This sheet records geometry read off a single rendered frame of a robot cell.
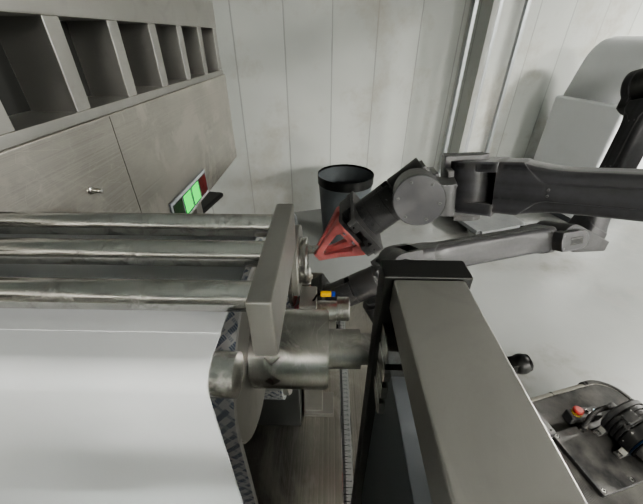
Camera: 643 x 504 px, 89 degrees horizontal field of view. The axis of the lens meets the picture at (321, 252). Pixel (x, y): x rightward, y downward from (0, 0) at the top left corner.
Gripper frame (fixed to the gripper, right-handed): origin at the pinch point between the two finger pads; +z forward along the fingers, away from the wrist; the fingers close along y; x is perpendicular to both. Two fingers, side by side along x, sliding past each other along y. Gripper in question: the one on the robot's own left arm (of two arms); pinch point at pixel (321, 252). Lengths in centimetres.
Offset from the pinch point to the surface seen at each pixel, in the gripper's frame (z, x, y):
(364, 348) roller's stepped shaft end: -8.5, 2.2, -25.7
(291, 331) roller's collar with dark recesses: -5.6, 7.5, -26.2
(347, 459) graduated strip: 20.3, -31.3, -13.0
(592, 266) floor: -75, -232, 185
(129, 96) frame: 15.6, 39.9, 23.2
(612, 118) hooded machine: -156, -169, 259
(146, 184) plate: 25.8, 27.3, 19.1
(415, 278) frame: -16.2, 7.9, -28.8
